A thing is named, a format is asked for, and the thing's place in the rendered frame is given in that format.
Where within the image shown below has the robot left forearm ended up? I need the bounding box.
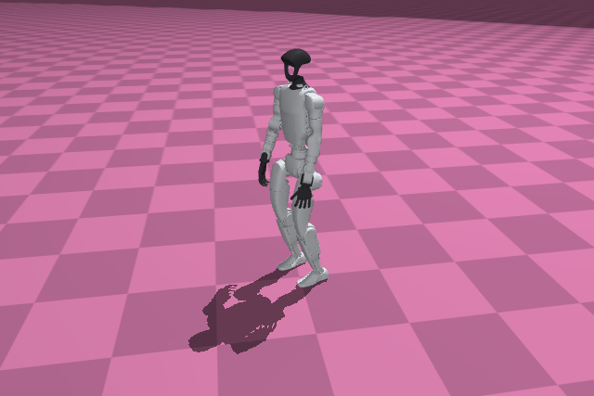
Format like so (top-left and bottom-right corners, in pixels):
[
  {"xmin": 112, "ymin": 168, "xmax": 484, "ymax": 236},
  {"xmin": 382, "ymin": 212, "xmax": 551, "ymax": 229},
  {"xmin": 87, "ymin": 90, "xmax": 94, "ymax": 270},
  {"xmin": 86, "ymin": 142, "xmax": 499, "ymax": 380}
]
[{"xmin": 303, "ymin": 136, "xmax": 320, "ymax": 184}]

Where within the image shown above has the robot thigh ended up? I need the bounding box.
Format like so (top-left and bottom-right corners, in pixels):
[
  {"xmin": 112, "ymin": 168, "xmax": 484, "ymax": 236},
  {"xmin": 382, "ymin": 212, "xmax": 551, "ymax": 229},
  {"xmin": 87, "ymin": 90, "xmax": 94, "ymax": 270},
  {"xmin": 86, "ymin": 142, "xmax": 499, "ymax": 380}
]
[
  {"xmin": 270, "ymin": 159, "xmax": 293, "ymax": 225},
  {"xmin": 292, "ymin": 172, "xmax": 322, "ymax": 240}
]

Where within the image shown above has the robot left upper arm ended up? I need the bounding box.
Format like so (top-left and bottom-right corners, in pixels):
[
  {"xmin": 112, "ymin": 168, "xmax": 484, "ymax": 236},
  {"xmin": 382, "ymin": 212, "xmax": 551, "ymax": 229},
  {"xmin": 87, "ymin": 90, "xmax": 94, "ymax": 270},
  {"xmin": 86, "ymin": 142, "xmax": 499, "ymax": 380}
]
[{"xmin": 304, "ymin": 93, "xmax": 325, "ymax": 145}]

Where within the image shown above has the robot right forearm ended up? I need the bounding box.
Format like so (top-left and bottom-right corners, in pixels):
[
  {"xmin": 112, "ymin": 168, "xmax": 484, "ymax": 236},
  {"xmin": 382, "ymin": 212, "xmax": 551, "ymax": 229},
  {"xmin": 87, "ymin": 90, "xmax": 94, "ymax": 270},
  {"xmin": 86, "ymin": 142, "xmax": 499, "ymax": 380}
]
[{"xmin": 260, "ymin": 119, "xmax": 279, "ymax": 160}]

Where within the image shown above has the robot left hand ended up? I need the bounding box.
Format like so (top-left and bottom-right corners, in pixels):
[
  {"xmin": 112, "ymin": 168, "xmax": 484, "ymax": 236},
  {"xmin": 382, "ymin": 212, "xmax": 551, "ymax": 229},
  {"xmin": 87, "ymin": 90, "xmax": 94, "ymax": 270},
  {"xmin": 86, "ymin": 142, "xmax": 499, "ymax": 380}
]
[{"xmin": 291, "ymin": 174, "xmax": 314, "ymax": 209}]

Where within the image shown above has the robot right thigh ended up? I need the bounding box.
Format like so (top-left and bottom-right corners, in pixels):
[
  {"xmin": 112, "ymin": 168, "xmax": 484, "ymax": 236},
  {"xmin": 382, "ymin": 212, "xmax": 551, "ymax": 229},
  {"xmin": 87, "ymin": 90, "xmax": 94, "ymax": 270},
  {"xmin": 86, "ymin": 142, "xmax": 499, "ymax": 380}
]
[{"xmin": 270, "ymin": 159, "xmax": 293, "ymax": 225}]

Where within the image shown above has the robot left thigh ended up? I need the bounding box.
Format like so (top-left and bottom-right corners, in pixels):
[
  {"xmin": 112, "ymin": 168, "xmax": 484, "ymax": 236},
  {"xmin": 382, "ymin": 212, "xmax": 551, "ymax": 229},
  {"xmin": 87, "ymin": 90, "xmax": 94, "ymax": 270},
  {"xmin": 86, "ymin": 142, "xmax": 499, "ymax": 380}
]
[{"xmin": 292, "ymin": 172, "xmax": 322, "ymax": 240}]

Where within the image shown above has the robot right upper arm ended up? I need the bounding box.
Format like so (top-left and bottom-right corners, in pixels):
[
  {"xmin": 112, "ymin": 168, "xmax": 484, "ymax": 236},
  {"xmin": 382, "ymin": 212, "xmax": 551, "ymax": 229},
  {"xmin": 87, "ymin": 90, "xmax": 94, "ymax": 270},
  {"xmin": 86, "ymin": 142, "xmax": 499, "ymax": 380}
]
[{"xmin": 269, "ymin": 85, "xmax": 283, "ymax": 131}]

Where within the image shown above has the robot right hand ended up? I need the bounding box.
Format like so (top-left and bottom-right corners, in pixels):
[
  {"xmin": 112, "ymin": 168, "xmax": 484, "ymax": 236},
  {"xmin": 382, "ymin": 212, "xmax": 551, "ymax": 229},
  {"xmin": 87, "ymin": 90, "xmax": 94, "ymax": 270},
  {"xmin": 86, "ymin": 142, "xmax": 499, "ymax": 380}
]
[{"xmin": 258, "ymin": 152, "xmax": 269, "ymax": 186}]

